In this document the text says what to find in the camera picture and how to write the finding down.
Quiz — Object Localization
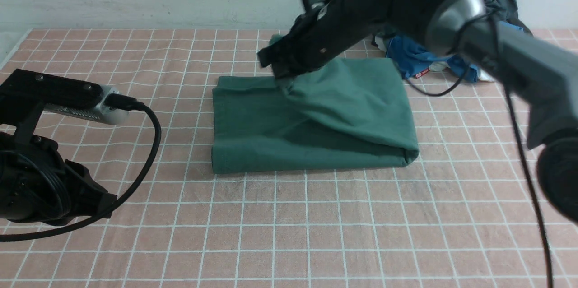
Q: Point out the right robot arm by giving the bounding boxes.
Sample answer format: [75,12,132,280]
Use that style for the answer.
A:
[257,0,578,222]

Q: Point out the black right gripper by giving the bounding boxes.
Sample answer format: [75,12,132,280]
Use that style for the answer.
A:
[257,0,380,79]

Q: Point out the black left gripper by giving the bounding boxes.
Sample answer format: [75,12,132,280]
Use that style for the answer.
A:
[0,132,117,226]

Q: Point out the blue shirt in pile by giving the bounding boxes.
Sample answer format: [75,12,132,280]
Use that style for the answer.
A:
[384,22,524,83]

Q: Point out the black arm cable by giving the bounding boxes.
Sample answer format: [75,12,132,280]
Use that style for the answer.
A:
[0,98,162,242]
[397,8,555,288]

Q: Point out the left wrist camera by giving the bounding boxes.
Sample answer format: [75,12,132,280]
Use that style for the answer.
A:
[0,69,145,137]

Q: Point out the green long-sleeved shirt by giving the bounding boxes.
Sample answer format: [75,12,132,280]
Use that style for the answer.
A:
[211,57,420,174]

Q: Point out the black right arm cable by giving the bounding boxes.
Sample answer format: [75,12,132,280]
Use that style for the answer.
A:
[397,8,555,288]

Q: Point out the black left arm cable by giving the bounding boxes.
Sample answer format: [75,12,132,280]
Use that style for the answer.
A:
[0,98,162,242]

